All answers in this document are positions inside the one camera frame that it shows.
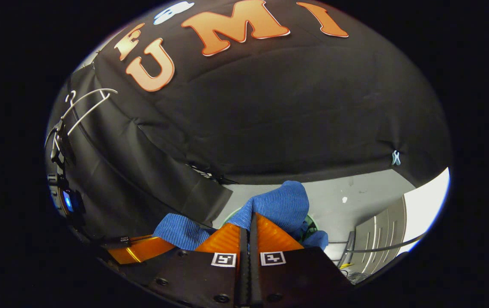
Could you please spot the grey panelled cabinet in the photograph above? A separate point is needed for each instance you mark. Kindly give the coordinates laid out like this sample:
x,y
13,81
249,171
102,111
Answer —
x,y
381,239

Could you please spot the pale plastic clip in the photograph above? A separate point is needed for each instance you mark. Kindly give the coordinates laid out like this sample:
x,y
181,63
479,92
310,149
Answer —
x,y
395,157

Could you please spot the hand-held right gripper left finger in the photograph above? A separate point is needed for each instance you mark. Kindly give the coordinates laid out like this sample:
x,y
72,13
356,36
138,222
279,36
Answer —
x,y
197,278

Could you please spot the white plastic hanger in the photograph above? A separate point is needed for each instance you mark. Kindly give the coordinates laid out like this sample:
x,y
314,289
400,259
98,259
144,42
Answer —
x,y
94,93

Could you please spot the grey metal stand leg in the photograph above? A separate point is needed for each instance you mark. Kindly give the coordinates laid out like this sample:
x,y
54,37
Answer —
x,y
346,250

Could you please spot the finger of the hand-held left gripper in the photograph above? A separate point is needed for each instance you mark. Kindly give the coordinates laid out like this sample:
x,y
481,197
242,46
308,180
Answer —
x,y
141,250

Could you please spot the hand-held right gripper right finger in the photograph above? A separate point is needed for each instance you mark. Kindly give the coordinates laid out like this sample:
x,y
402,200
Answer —
x,y
300,278

